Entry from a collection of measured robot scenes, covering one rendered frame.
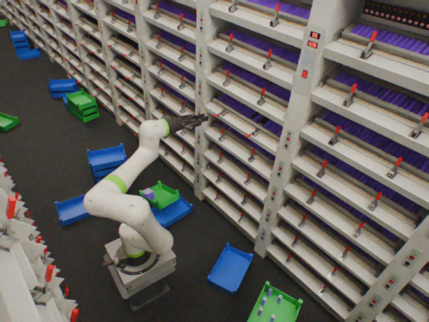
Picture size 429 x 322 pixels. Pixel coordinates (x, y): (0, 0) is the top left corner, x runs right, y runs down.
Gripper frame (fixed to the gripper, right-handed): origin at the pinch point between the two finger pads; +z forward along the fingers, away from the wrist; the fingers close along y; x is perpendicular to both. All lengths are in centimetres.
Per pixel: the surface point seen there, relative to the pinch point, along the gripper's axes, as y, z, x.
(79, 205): -73, -50, -103
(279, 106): 36.7, 17.6, 20.7
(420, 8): 76, 24, 74
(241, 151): 17.5, 22.0, -19.9
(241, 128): 17.5, 16.5, -2.0
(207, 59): -15.7, 12.1, 28.3
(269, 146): 38.8, 16.3, -2.2
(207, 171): -14, 28, -59
